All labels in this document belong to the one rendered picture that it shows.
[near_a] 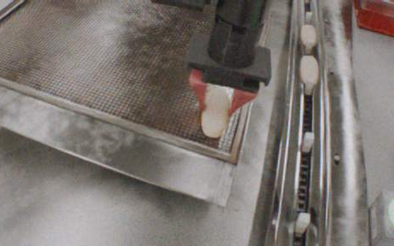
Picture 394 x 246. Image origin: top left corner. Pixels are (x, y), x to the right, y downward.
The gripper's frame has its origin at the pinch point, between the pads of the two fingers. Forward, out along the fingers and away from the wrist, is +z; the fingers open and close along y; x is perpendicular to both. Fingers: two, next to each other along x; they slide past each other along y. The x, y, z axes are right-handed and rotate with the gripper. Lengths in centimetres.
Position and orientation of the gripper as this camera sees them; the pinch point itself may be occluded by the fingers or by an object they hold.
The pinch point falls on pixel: (216, 107)
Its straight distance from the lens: 46.9
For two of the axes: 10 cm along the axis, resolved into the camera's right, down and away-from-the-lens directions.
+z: -1.4, 6.7, 7.3
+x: -1.4, 7.1, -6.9
